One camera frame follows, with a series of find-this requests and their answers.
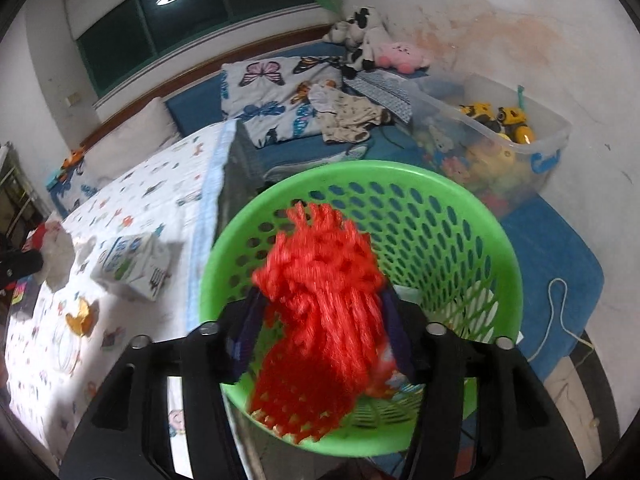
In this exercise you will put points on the white pillow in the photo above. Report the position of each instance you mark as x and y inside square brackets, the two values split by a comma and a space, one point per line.
[135, 135]

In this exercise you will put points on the wall socket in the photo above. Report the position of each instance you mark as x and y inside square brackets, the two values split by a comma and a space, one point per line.
[73, 99]

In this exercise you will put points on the small white milk carton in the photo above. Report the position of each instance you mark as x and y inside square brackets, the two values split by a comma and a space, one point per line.
[125, 265]

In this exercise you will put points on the dark window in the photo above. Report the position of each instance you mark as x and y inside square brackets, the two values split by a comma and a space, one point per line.
[200, 20]

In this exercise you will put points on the dark colourful flat box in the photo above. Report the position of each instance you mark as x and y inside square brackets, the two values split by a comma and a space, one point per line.
[20, 291]

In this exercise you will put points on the drying rack with clothes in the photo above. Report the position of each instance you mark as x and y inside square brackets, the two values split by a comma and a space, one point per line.
[12, 195]

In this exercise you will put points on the beige patterned clothes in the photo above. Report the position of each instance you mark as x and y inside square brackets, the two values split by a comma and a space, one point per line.
[345, 115]

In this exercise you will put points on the butterfly print pillow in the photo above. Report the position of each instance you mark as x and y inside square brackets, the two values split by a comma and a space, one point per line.
[270, 95]

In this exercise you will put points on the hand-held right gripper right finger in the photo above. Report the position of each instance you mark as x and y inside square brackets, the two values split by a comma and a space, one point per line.
[397, 330]

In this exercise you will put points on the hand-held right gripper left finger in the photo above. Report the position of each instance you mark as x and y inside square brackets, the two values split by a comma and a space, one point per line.
[247, 325]

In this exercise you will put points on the white cartoon printed tablecloth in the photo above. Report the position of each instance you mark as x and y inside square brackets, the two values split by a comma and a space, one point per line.
[150, 200]

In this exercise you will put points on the green plastic mesh basket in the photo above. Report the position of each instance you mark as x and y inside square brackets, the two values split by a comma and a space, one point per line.
[350, 172]

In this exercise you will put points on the small orange toy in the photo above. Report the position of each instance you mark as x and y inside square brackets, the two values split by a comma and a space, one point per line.
[74, 157]

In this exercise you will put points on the clear plastic storage bin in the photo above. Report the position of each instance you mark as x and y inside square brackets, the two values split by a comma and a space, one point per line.
[550, 150]

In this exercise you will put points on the black and white cow plush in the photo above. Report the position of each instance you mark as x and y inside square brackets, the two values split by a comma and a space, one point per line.
[370, 40]

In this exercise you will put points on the pink plush toy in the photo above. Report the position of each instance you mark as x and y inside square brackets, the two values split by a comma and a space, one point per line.
[402, 55]

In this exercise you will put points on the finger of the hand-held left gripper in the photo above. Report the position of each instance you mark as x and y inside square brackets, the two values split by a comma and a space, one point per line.
[22, 262]

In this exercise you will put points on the yellow toy vehicle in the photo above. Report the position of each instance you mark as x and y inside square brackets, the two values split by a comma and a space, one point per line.
[515, 122]

